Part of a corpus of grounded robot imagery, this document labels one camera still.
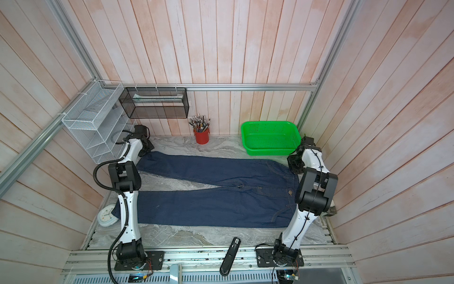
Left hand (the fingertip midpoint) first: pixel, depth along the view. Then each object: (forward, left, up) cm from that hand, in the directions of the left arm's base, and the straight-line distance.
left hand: (148, 151), depth 110 cm
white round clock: (-42, +9, 0) cm, 43 cm away
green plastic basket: (+13, -81, -1) cm, 82 cm away
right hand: (-13, -85, +5) cm, 86 cm away
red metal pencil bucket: (+11, -34, +1) cm, 36 cm away
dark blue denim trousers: (-28, -67, -1) cm, 73 cm away
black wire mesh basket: (+20, -7, +22) cm, 31 cm away
